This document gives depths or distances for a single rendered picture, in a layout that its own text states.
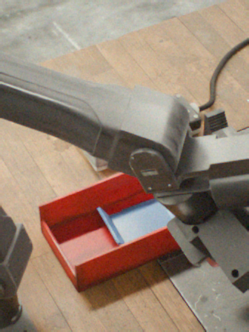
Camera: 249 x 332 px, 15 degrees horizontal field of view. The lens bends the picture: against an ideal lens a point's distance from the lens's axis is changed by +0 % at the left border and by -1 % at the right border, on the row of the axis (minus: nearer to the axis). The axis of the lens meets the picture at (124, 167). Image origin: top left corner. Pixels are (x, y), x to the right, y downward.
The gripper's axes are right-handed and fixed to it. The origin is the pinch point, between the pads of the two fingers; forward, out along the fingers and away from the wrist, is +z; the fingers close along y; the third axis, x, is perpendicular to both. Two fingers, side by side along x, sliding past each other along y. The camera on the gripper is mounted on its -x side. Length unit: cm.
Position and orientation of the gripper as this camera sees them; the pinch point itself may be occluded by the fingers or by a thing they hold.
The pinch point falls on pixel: (244, 244)
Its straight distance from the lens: 111.2
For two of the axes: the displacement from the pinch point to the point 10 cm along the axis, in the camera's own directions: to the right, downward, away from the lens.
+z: 4.6, 4.1, 7.9
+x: -4.5, -6.6, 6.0
